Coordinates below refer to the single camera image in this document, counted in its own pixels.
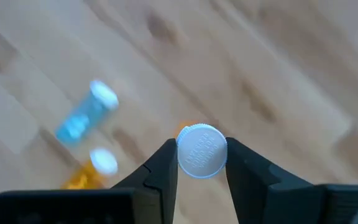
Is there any blue pill bottle white cap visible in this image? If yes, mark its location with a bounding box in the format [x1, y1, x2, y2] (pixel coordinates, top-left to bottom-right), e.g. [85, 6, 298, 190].
[54, 79, 120, 149]

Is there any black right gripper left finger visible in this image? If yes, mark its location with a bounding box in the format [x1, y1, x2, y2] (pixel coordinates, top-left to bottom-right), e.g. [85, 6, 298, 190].
[110, 138, 180, 224]

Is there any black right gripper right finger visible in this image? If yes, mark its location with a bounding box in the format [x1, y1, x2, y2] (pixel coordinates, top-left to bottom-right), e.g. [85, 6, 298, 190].
[224, 136, 323, 224]

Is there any orange pill bottle white cap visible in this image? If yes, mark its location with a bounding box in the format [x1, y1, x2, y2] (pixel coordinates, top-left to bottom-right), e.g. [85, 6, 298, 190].
[174, 120, 229, 180]
[60, 147, 119, 190]

